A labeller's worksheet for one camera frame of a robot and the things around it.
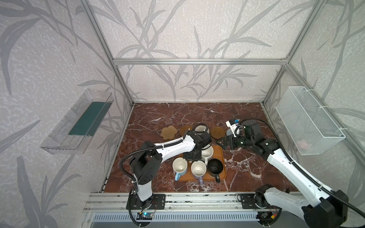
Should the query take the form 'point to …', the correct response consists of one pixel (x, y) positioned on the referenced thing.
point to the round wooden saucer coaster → (217, 132)
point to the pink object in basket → (302, 144)
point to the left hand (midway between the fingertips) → (195, 155)
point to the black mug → (215, 167)
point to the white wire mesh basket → (312, 129)
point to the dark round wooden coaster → (183, 129)
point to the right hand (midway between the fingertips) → (221, 135)
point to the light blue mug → (180, 166)
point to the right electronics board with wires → (266, 216)
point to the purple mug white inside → (198, 168)
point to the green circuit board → (144, 215)
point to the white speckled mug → (207, 153)
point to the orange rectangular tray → (218, 153)
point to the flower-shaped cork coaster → (168, 133)
